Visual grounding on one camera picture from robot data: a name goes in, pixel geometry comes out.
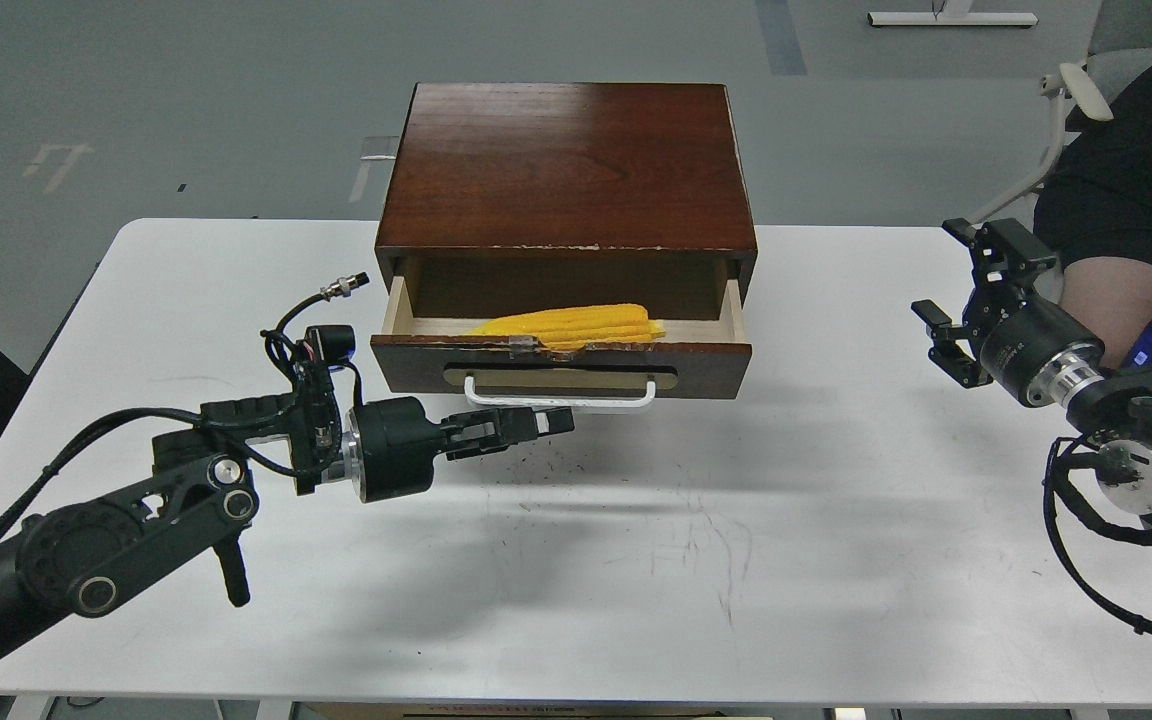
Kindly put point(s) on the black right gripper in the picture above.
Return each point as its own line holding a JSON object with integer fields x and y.
{"x": 1037, "y": 352}

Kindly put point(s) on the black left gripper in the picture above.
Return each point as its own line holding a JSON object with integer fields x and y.
{"x": 395, "y": 443}

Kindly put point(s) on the wooden drawer with white handle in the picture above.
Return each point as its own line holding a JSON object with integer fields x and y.
{"x": 431, "y": 355}

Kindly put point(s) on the yellow corn cob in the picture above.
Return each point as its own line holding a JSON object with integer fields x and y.
{"x": 572, "y": 328}

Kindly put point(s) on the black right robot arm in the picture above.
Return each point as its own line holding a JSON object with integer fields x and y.
{"x": 1104, "y": 474}

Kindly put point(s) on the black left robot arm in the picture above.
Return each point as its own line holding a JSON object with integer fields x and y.
{"x": 89, "y": 558}

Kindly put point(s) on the dark wooden drawer cabinet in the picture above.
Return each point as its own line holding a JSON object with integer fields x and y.
{"x": 572, "y": 167}

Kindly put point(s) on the seated person in black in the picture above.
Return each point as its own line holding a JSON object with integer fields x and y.
{"x": 1112, "y": 298}

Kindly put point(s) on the white desk base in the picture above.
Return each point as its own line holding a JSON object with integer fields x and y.
{"x": 952, "y": 14}

